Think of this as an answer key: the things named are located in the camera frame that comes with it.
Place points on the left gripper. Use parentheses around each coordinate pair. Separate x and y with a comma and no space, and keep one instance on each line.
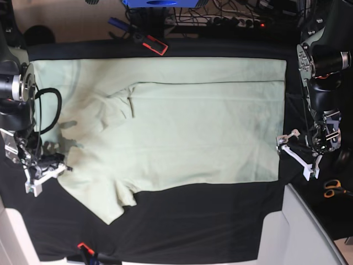
(308,149)

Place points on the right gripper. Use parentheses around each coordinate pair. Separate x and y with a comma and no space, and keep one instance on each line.
(38,167)

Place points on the white chair armrest left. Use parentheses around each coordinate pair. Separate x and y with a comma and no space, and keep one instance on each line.
(16,245)

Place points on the light green T-shirt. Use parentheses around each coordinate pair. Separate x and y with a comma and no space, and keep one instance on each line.
(150,124)

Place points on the blue red bottom clamp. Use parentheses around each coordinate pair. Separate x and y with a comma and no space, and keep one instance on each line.
(91,257)

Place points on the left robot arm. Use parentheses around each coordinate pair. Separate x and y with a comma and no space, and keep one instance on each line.
(322,57)

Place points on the blue red bar clamp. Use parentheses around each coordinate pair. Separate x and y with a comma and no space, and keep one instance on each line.
(139,37)

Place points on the white chair armrest right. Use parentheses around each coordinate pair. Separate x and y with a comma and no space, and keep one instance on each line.
(294,236)

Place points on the white chair armrest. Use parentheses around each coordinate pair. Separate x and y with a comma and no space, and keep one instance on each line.
(16,245)
(294,236)

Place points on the blue plastic box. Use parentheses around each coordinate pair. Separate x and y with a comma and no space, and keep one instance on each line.
(165,3)

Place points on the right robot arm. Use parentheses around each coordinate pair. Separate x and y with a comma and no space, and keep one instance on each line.
(20,132)

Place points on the orange handled scissors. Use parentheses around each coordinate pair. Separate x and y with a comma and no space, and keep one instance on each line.
(334,188)

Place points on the black table cloth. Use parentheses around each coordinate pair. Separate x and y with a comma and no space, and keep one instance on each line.
(193,224)

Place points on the black tape roll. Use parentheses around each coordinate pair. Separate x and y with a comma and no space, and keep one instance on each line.
(343,159)

